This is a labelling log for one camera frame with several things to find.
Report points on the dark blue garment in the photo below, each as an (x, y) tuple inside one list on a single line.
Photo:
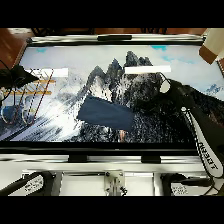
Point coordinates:
[(106, 113)]

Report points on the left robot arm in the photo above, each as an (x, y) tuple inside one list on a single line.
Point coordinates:
[(20, 77)]

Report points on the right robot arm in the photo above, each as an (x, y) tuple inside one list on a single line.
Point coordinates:
[(206, 133)]

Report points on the silver frame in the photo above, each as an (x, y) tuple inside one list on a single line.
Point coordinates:
[(100, 166)]

